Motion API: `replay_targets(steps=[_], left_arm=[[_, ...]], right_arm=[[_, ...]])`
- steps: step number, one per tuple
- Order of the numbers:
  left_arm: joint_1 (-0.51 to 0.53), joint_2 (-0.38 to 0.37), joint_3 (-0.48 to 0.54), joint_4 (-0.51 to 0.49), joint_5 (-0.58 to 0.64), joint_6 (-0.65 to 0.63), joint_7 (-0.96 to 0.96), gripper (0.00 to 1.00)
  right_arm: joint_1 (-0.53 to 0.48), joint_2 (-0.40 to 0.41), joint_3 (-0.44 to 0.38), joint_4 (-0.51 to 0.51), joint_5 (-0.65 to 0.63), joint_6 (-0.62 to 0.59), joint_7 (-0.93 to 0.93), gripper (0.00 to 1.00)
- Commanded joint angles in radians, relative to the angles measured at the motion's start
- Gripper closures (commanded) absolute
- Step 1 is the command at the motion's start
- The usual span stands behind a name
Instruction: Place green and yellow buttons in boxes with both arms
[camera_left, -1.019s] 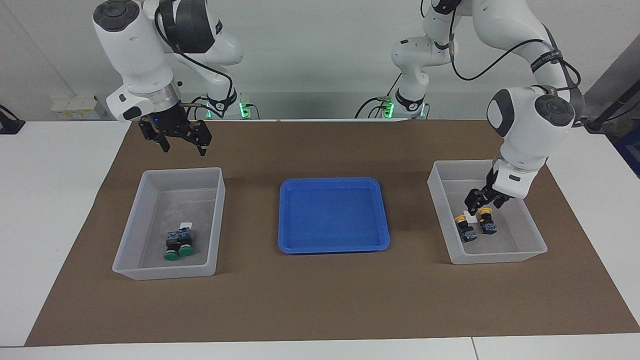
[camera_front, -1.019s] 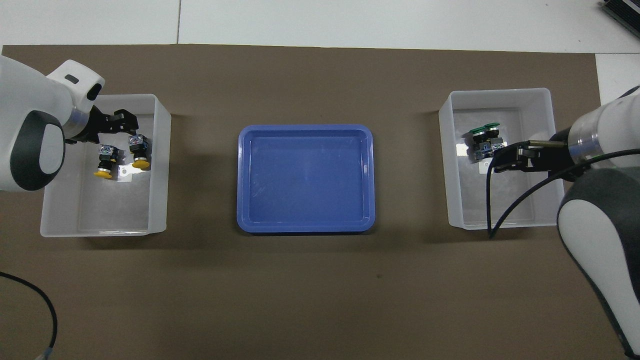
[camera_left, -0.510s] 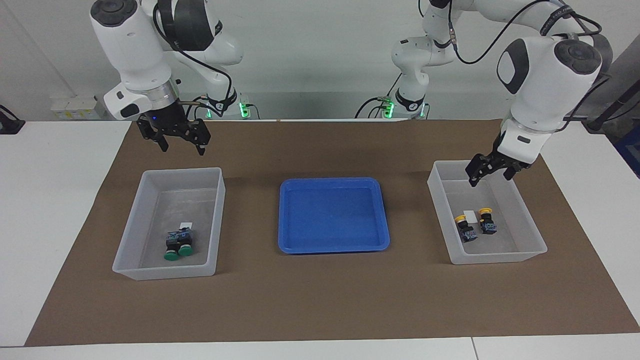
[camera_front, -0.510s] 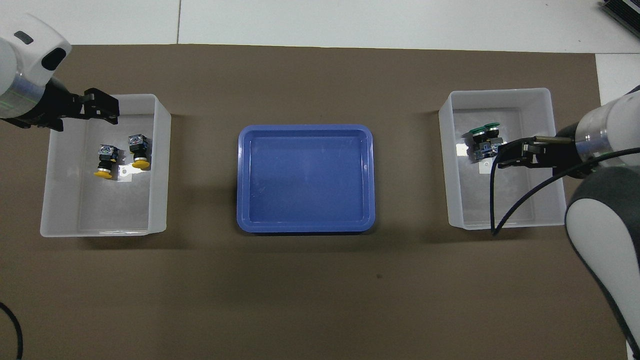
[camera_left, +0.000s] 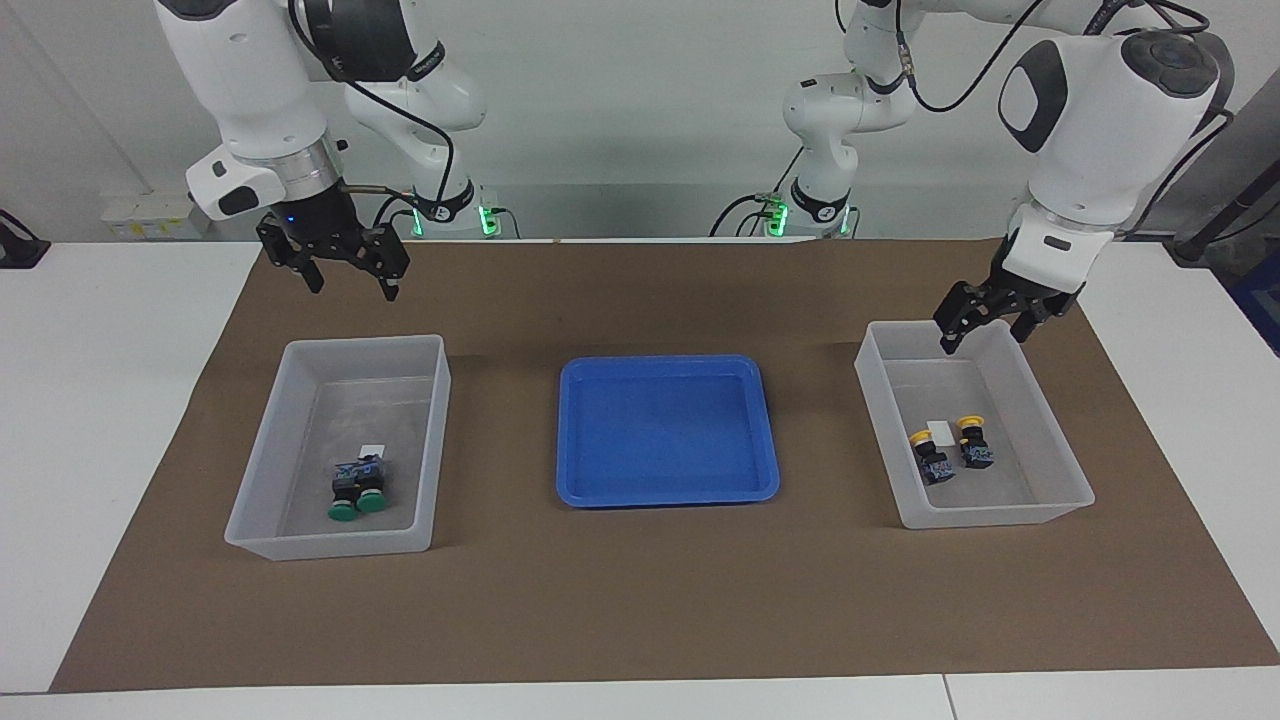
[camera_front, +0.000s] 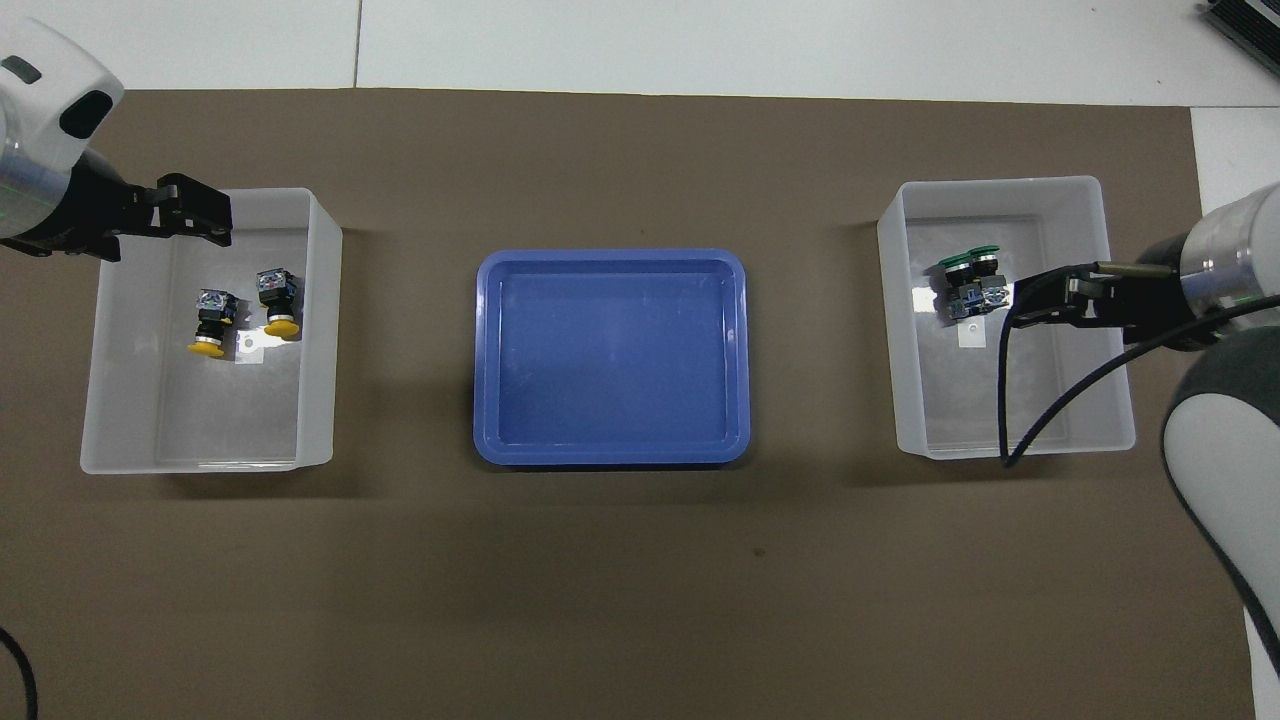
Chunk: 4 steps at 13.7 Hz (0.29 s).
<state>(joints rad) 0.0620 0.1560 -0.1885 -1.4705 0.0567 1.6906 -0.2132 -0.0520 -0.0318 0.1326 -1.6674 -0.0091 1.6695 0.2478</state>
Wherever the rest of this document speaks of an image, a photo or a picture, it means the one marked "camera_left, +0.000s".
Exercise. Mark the brown paper table mat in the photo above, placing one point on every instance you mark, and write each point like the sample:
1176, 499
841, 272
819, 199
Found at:
640, 600

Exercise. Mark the white wall socket strip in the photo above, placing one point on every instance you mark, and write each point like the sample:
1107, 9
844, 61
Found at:
145, 215

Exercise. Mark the black flat desk object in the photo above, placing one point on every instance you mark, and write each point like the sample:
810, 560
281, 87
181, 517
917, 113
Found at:
20, 250

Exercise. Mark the blue plastic tray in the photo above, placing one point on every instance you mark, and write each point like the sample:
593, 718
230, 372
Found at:
665, 430

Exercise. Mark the white paper label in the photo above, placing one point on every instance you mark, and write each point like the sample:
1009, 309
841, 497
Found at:
372, 448
941, 430

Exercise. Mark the blue crate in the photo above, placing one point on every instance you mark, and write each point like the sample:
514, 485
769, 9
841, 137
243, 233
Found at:
1262, 300

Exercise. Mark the yellow push button switch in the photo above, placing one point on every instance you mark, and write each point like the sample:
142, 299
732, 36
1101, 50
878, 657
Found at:
973, 445
932, 462

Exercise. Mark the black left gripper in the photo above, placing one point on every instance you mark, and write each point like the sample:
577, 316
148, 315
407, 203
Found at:
1010, 297

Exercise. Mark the black metal stand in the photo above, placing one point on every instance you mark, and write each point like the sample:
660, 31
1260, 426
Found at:
1225, 215

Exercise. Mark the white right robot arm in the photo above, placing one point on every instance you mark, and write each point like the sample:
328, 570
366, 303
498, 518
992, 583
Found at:
250, 80

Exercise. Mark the translucent white plastic box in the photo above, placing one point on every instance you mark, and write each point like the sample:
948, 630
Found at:
320, 420
1015, 485

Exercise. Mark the green push button switch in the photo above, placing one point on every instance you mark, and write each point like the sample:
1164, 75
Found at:
372, 500
343, 510

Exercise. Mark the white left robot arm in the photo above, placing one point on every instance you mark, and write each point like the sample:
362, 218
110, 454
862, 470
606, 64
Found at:
1090, 140

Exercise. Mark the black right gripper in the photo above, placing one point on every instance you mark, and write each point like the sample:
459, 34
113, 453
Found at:
318, 232

